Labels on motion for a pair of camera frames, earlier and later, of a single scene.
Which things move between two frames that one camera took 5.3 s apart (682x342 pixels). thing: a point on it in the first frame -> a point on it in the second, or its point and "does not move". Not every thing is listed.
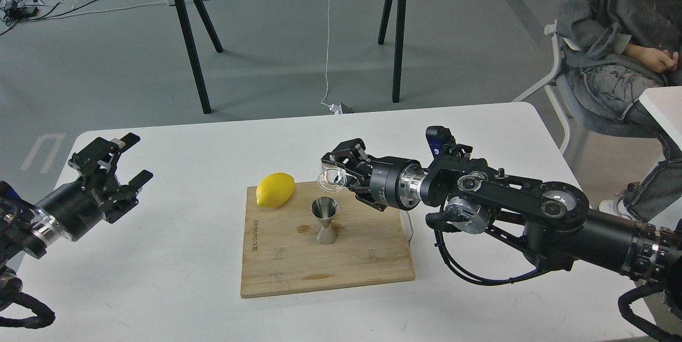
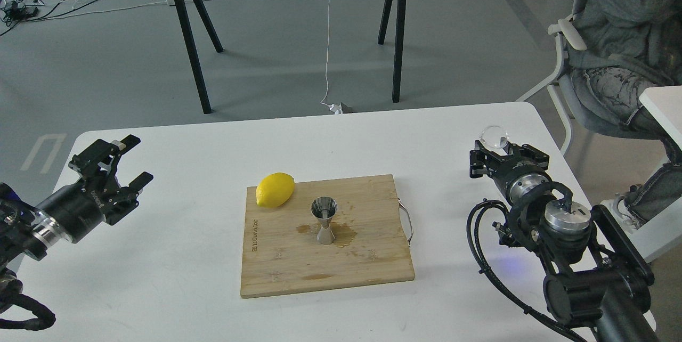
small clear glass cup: (331, 179) -> (494, 136)
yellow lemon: (275, 189) does not move
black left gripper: (75, 208) does not move
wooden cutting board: (281, 254) does not move
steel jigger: (324, 207) does not move
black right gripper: (398, 182) -> (515, 176)
